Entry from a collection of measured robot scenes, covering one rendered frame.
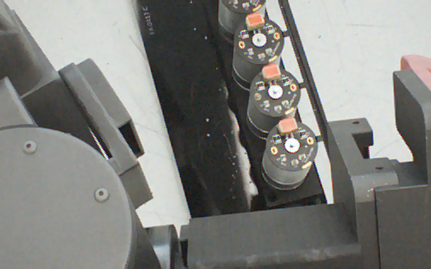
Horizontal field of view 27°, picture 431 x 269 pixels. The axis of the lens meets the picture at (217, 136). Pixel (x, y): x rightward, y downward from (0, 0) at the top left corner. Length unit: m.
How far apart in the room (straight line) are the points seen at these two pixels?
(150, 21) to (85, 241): 0.31
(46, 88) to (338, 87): 0.25
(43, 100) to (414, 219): 0.12
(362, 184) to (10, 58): 0.12
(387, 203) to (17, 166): 0.10
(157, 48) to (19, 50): 0.22
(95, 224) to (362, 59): 0.32
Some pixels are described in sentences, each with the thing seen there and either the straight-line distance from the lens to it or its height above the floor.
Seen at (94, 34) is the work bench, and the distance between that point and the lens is 0.52.
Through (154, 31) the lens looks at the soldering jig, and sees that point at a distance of 0.51.
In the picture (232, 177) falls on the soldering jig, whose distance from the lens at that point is 0.48.
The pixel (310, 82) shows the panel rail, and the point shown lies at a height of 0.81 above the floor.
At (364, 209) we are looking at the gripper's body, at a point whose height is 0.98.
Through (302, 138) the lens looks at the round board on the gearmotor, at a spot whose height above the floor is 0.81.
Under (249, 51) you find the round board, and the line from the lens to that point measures 0.45.
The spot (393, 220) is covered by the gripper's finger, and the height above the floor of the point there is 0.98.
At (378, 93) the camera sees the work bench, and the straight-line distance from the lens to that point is 0.51.
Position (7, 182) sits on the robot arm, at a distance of 0.22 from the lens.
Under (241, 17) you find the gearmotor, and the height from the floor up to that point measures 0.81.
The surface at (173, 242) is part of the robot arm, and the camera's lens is 0.30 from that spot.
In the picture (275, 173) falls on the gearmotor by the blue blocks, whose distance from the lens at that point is 0.44.
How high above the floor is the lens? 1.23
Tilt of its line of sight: 74 degrees down
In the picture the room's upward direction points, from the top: 3 degrees clockwise
